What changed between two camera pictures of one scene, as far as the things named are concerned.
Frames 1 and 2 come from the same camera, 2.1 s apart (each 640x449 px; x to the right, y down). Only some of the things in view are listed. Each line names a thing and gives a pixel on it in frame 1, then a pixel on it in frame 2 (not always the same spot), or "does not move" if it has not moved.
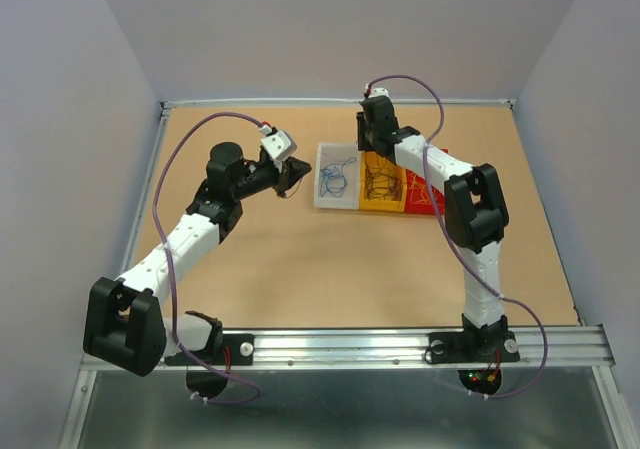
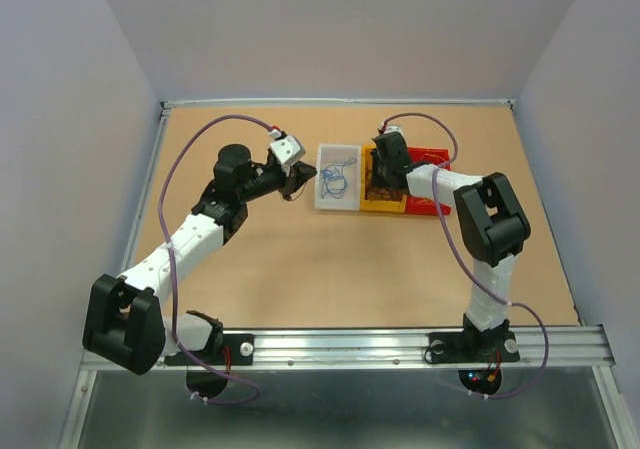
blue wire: (333, 179) does not move
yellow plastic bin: (382, 184) does not move
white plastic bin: (337, 176) does not move
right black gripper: (363, 141) -> (377, 179)
